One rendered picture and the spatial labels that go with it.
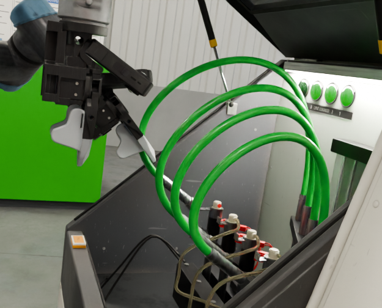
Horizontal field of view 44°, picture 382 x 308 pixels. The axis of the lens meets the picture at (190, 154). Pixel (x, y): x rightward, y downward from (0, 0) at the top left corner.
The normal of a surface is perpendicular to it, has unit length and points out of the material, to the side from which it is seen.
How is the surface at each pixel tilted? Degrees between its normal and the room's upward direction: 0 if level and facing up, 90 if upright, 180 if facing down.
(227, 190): 90
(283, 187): 90
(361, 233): 76
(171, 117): 90
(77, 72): 90
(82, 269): 0
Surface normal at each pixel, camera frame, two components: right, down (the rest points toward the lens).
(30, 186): 0.29, 0.22
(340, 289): -0.88, -0.30
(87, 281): 0.14, -0.97
